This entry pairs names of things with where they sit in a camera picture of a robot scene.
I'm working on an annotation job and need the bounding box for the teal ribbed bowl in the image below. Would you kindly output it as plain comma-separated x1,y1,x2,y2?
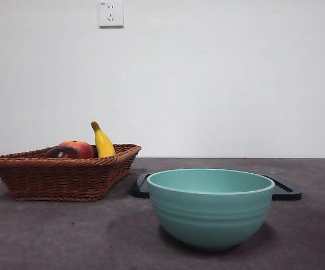
146,168,276,251

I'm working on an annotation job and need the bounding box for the dark red plum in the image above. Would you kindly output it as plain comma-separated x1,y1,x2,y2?
43,146,82,159

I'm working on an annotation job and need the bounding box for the yellow banana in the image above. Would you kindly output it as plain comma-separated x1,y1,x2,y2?
91,121,116,158

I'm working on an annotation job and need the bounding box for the black rectangular tray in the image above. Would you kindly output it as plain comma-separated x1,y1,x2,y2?
130,173,303,201

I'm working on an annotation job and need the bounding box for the red orange peach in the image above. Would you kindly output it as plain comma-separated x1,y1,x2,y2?
58,139,95,159

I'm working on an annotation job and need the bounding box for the brown wicker basket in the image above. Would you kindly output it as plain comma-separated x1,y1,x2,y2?
0,143,142,202

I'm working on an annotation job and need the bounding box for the white wall socket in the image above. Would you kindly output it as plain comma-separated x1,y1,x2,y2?
99,0,124,28

